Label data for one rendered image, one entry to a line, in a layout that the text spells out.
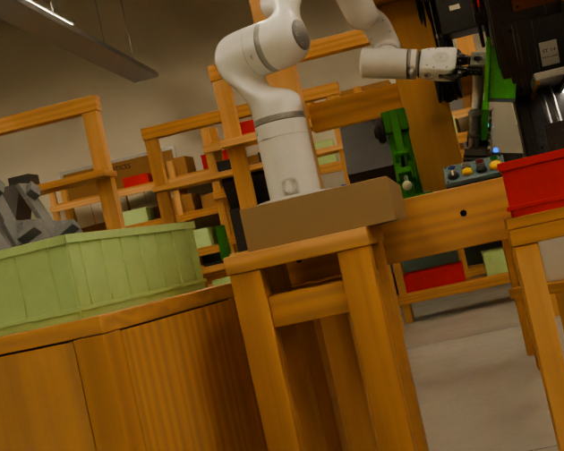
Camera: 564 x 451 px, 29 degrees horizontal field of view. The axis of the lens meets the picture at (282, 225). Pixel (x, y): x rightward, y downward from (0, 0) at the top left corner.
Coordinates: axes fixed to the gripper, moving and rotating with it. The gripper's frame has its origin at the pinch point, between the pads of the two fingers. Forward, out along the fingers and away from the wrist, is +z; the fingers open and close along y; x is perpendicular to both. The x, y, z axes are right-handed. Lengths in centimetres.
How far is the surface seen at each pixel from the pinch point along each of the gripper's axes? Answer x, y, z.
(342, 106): 30, 17, -41
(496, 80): -4.8, -12.2, 5.8
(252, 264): -16, -90, -44
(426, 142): 31.5, 2.5, -13.5
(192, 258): 5, -71, -65
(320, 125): 35, 12, -47
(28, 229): -16, -84, -98
